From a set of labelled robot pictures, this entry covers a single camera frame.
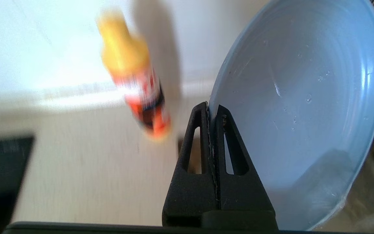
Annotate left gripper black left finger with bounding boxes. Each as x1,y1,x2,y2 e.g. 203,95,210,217
162,102,218,228

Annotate yellow-capped orange dish soap bottle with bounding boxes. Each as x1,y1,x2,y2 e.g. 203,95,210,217
97,10,172,140

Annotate black induction cooktop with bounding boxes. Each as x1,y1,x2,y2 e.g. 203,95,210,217
0,136,35,234

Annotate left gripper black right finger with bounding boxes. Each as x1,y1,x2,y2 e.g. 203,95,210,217
206,105,278,229

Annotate blue plastic plate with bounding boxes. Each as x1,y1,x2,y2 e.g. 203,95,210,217
208,0,374,231

